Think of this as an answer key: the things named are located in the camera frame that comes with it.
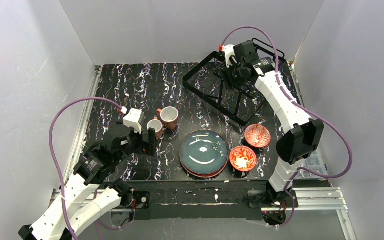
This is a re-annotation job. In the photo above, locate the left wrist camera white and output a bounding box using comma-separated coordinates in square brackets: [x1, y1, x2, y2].
[120, 106, 144, 134]

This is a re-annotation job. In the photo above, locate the large brown mug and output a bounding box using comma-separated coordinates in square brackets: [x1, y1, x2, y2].
[156, 106, 179, 131]

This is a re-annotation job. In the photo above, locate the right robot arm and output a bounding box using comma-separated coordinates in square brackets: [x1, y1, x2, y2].
[219, 40, 324, 204]

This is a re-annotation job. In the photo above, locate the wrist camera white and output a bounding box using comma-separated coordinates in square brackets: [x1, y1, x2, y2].
[219, 44, 236, 68]
[120, 106, 144, 134]

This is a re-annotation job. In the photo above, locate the orange floral pattern bowl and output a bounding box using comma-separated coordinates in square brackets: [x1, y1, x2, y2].
[228, 145, 258, 172]

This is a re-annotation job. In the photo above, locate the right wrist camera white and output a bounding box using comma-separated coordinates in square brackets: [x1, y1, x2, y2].
[219, 44, 236, 68]

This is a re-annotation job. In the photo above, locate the dark blue glazed plate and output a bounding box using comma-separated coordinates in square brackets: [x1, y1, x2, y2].
[179, 130, 229, 174]

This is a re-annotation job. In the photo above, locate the small brown cup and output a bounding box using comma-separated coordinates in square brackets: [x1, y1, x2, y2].
[147, 118, 164, 140]

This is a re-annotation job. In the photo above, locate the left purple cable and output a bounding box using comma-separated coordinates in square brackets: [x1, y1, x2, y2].
[48, 97, 137, 240]

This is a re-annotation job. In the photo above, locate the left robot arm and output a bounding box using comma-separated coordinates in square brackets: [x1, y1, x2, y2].
[18, 122, 158, 240]

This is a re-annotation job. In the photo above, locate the black wire dish rack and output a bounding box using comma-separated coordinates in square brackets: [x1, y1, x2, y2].
[182, 38, 275, 126]

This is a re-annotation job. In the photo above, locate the red geometric pattern bowl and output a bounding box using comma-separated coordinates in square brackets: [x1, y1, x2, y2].
[244, 124, 271, 149]

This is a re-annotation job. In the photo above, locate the clear plastic box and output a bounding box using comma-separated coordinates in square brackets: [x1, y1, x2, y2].
[295, 150, 328, 181]

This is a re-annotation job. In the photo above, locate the red teal floral plate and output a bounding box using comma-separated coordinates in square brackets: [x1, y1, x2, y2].
[181, 161, 228, 179]

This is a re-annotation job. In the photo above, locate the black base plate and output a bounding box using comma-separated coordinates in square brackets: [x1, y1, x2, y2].
[128, 180, 298, 221]

